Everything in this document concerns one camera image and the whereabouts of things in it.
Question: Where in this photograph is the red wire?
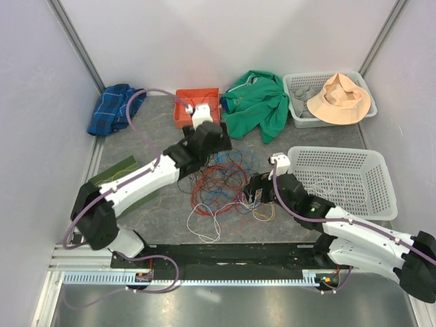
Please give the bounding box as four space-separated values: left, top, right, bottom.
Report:
183 91 219 106

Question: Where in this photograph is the small white perforated basket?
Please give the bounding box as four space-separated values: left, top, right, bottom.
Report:
282 71 378 129

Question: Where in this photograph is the grey cloth in basket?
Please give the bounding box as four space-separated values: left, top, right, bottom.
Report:
290 86 316 119

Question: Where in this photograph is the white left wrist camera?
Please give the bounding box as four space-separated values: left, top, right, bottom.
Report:
185 104 213 129

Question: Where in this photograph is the yellow wire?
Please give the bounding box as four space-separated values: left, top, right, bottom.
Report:
95 166 140 187

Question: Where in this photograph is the light blue cable duct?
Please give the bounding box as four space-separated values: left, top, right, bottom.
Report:
63 271 339 287

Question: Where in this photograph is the green jacket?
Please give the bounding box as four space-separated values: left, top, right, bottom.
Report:
220 70 290 144

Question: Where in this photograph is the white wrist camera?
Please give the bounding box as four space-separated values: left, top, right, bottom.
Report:
268 153 291 176
185 104 213 129

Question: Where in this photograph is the white wire in basket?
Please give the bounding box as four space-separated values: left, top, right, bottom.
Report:
302 175 371 207

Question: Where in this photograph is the large white perforated basket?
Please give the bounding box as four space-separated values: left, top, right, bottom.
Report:
287 146 398 221

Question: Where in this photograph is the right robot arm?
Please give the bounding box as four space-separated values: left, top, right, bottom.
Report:
243 173 435 304

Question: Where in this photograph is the beige bucket hat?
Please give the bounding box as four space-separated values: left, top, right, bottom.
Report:
307 73 371 125

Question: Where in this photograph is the blue plaid cloth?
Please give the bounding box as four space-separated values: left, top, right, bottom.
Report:
87 84 146 136

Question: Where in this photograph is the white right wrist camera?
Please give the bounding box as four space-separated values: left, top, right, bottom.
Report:
268 153 291 176

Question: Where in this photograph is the tangled coloured wire pile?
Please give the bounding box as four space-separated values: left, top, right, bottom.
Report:
176 148 277 243

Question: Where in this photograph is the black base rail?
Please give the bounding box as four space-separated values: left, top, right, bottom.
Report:
110 242 386 281

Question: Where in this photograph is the green plastic tray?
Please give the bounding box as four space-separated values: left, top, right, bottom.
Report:
89 155 160 219

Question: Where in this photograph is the orange plastic tray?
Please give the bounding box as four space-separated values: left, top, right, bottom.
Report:
174 88 221 129

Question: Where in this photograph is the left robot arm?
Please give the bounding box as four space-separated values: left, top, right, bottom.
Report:
70 121 232 268

